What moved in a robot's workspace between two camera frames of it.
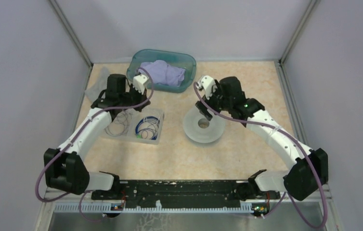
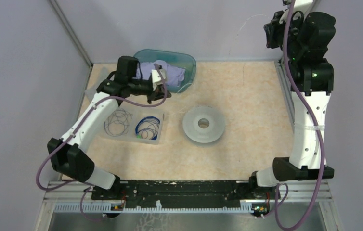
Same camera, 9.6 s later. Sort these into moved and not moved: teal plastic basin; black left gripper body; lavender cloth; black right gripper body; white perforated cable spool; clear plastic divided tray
Moved: black right gripper body; black left gripper body
Not moved: lavender cloth; clear plastic divided tray; teal plastic basin; white perforated cable spool
